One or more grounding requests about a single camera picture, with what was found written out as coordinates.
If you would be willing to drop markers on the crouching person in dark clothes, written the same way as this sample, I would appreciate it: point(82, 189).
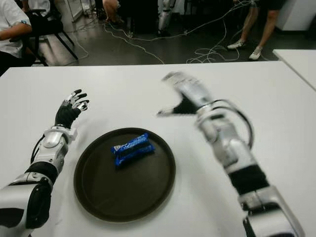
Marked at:
point(109, 10)

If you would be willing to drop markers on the black wooden chair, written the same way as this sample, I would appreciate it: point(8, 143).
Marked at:
point(47, 27)

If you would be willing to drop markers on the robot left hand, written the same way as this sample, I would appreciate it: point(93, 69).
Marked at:
point(65, 116)

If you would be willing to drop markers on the standing white humanoid robot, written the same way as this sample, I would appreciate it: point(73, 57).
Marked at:
point(165, 19)

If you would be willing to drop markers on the seated person in white shirt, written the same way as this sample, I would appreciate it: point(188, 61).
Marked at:
point(11, 27)

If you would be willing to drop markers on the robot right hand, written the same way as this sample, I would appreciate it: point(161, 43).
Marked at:
point(192, 93)

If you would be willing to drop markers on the white cabinet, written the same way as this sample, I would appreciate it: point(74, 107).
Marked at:
point(76, 10)

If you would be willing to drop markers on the round dark brown tray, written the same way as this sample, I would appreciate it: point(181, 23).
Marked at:
point(138, 192)

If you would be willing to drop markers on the neighbouring white table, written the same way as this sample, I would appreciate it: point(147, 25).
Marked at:
point(300, 63)

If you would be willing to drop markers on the blue Oreo cookie packet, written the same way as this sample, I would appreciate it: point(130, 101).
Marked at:
point(133, 150)

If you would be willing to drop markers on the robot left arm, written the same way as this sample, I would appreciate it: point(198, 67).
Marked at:
point(50, 145)

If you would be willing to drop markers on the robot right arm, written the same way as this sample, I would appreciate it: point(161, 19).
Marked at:
point(234, 150)

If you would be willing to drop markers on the walking person in black shorts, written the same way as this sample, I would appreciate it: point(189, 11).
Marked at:
point(269, 22)

